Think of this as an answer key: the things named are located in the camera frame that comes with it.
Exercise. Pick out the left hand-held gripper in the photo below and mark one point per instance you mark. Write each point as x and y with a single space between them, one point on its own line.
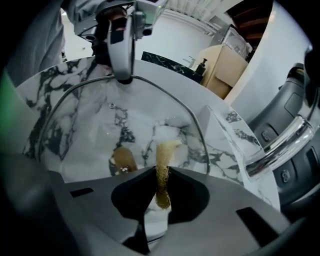
147 15

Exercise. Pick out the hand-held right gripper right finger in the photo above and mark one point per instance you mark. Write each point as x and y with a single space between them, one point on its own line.
220 212

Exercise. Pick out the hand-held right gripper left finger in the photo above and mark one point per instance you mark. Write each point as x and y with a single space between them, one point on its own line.
100 220

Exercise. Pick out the beige loofah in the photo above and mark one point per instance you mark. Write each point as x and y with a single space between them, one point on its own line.
162 160

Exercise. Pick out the black marble table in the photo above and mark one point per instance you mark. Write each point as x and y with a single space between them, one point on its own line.
160 60

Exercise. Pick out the white marble sink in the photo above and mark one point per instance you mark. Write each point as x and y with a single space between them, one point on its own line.
220 140

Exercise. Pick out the person's grey jacket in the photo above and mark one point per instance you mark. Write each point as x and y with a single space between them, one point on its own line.
37 37

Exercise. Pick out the small chrome table faucet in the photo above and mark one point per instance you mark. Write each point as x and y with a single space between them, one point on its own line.
191 61

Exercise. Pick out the black pump soap dispenser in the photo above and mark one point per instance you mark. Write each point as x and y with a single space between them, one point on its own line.
200 71

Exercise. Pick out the chrome sink faucet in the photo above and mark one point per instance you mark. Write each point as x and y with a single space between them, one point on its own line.
282 142

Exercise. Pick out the large cardboard box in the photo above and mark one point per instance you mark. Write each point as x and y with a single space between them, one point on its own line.
225 72

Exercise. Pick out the large white fan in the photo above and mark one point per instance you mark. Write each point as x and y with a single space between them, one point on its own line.
232 37

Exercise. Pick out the black round appliance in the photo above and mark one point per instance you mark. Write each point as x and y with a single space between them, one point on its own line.
280 105

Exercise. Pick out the brown wooden staircase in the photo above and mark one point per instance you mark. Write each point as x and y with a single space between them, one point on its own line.
250 20

